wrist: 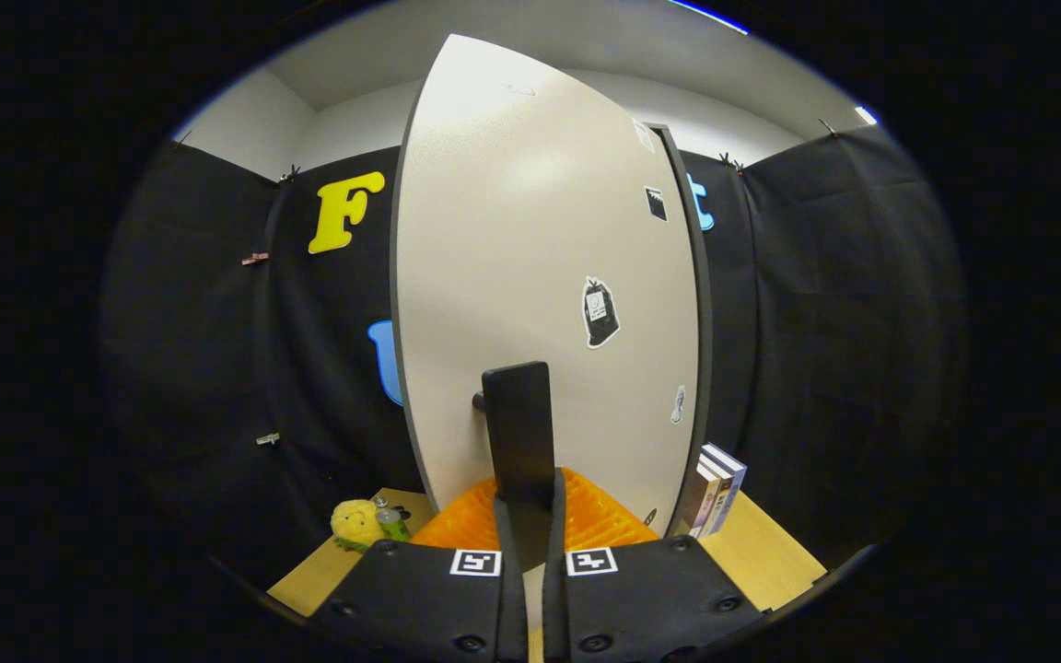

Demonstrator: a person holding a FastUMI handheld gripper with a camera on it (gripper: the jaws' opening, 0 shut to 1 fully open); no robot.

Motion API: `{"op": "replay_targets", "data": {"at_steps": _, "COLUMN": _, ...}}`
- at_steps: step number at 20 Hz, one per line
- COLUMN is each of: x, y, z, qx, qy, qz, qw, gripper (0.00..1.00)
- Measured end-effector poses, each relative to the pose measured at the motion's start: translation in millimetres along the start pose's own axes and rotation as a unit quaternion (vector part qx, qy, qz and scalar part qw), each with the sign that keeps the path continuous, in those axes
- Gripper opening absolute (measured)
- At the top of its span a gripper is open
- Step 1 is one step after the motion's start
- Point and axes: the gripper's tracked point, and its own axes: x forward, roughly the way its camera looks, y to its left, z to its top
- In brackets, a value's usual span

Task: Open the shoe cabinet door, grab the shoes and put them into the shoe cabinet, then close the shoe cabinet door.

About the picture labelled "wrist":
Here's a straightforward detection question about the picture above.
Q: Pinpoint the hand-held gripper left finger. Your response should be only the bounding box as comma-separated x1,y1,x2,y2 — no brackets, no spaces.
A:
309,474,531,663

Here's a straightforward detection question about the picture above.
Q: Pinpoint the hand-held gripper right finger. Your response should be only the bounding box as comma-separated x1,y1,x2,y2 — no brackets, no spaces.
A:
542,465,766,663

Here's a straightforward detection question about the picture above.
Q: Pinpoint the black door handle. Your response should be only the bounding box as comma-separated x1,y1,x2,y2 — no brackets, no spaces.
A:
472,361,557,507

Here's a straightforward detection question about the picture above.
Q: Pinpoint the grey shoe cabinet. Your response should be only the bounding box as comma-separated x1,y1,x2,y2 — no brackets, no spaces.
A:
646,122,714,540

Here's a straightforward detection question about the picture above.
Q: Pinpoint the beige shoe cabinet door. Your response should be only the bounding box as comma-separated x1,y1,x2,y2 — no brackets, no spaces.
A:
390,34,706,540

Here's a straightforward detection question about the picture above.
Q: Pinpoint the green label drink bottle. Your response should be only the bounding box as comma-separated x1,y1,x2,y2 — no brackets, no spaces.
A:
372,495,414,544

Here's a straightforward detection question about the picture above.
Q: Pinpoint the yellow pineapple plush toy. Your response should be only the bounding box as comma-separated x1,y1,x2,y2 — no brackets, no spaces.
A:
330,499,389,553

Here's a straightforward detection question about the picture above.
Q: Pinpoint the black backdrop cloth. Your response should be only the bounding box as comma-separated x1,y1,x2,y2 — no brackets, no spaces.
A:
98,124,969,590

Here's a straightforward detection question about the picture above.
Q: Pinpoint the long ceiling light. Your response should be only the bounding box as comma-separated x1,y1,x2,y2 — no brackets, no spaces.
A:
669,0,751,36

